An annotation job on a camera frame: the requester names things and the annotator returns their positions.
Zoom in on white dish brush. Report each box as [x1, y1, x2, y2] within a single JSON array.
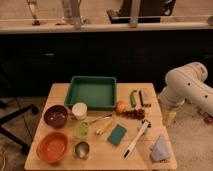
[[123, 120, 151, 158]]

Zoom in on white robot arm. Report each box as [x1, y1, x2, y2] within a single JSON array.
[[158, 62, 213, 126]]

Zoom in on dark purple bowl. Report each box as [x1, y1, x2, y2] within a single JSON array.
[[44, 105, 68, 128]]

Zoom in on orange red bowl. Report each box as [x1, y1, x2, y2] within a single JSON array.
[[36, 132, 68, 164]]

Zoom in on green plastic tray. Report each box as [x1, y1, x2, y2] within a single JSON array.
[[64, 76, 117, 110]]

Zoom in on orange fruit toy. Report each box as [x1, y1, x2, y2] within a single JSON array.
[[115, 101, 126, 113]]

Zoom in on metal spoon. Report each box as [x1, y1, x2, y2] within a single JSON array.
[[83, 115, 112, 125]]

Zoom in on white cup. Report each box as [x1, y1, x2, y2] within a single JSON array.
[[72, 103, 87, 120]]

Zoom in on dark grapes toy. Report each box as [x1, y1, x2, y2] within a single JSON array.
[[122, 109, 145, 120]]

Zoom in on yellow corn toy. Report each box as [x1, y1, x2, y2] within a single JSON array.
[[95, 119, 113, 135]]

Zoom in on green sponge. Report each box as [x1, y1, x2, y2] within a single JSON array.
[[107, 124, 126, 146]]

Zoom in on green translucent cup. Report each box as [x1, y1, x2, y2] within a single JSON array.
[[74, 122, 89, 139]]

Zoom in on small metal cup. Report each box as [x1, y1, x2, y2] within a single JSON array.
[[74, 141, 90, 159]]

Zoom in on grey folded cloth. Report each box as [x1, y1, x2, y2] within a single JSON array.
[[151, 135, 170, 162]]

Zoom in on black chair base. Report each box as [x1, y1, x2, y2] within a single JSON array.
[[0, 104, 39, 155]]

